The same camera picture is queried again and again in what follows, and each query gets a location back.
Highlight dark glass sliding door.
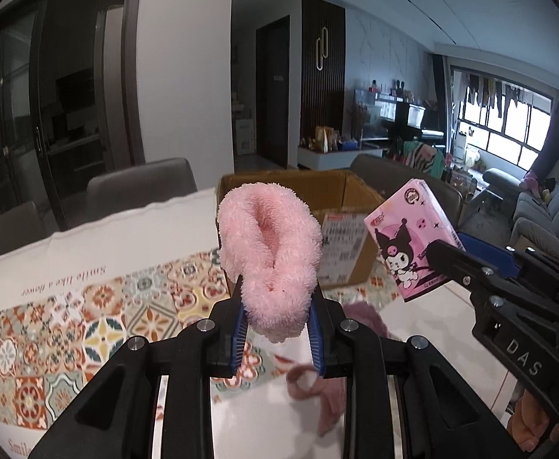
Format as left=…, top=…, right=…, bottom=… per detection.
left=0, top=0, right=144, bottom=232

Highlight mauve pink towel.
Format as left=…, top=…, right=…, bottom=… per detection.
left=286, top=301, right=395, bottom=437

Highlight clothes on chair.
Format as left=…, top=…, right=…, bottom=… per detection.
left=385, top=139, right=447, bottom=179

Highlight grey dining chair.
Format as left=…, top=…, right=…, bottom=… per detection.
left=86, top=158, right=198, bottom=222
left=0, top=201, right=47, bottom=256

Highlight brown dining chair right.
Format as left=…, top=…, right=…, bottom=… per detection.
left=350, top=153, right=463, bottom=226

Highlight white TV console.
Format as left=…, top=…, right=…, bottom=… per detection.
left=297, top=147, right=383, bottom=171

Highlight brown cardboard box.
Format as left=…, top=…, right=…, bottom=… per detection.
left=216, top=169, right=383, bottom=288

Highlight right hand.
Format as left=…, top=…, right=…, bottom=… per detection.
left=507, top=391, right=550, bottom=453

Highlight black piano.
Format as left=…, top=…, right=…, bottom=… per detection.
left=382, top=102, right=447, bottom=146

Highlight pink Kuromi tissue pack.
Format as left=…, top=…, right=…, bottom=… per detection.
left=364, top=178, right=463, bottom=301

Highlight grey dining chair far left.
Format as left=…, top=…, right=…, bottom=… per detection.
left=0, top=201, right=47, bottom=256

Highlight pink fluffy slipper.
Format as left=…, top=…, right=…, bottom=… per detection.
left=217, top=182, right=322, bottom=343

